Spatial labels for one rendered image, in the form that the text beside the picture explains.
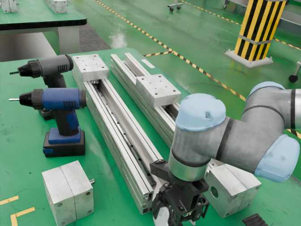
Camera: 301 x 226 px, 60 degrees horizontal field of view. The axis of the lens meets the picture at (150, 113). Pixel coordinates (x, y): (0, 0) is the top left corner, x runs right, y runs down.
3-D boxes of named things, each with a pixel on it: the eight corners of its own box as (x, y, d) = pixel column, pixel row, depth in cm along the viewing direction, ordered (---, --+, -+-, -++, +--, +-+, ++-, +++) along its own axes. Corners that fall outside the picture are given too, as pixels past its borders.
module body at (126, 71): (229, 182, 78) (237, 162, 73) (201, 192, 74) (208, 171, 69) (128, 68, 135) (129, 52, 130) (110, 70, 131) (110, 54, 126)
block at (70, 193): (103, 208, 67) (102, 184, 61) (58, 228, 61) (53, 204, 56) (88, 181, 73) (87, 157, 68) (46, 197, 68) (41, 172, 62)
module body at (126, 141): (174, 202, 70) (179, 181, 65) (140, 215, 66) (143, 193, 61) (92, 72, 127) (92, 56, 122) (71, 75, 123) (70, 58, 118)
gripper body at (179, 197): (174, 232, 52) (184, 194, 46) (155, 199, 59) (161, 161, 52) (204, 219, 55) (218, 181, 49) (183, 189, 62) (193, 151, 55)
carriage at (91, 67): (109, 84, 108) (109, 69, 104) (82, 88, 103) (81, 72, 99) (97, 67, 119) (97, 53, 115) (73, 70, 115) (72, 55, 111)
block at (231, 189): (256, 203, 72) (268, 180, 67) (221, 219, 67) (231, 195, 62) (235, 180, 79) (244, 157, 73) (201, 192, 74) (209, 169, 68)
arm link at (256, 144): (303, 118, 43) (237, 97, 47) (302, 163, 35) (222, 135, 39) (285, 150, 48) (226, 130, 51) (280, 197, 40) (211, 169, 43)
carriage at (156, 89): (178, 108, 98) (181, 93, 94) (152, 114, 93) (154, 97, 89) (159, 88, 109) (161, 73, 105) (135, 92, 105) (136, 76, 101)
